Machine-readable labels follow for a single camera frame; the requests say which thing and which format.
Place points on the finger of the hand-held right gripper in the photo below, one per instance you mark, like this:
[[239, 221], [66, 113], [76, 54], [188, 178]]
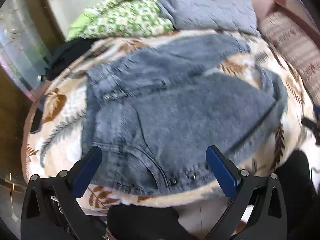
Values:
[[312, 125]]

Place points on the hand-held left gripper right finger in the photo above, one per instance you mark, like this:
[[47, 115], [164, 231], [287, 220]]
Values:
[[221, 172]]

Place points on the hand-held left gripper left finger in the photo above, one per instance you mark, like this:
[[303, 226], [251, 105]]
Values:
[[85, 172]]

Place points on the blue denim pants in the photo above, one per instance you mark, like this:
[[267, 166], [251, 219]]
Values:
[[175, 105]]

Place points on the leaf print blanket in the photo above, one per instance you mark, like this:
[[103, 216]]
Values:
[[62, 120]]

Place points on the person's left leg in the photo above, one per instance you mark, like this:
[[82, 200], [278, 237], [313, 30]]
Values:
[[142, 222]]

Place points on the striped beige pillow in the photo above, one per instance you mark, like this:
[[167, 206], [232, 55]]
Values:
[[295, 45]]

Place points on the black cloth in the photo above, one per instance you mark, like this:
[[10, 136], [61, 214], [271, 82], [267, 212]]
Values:
[[65, 55]]

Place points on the glass door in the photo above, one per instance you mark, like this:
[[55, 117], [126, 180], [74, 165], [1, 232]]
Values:
[[20, 42]]

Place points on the grey quilted pillow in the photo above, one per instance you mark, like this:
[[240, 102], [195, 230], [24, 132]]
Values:
[[212, 7]]

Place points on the green patterned quilt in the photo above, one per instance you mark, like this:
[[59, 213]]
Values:
[[125, 17]]

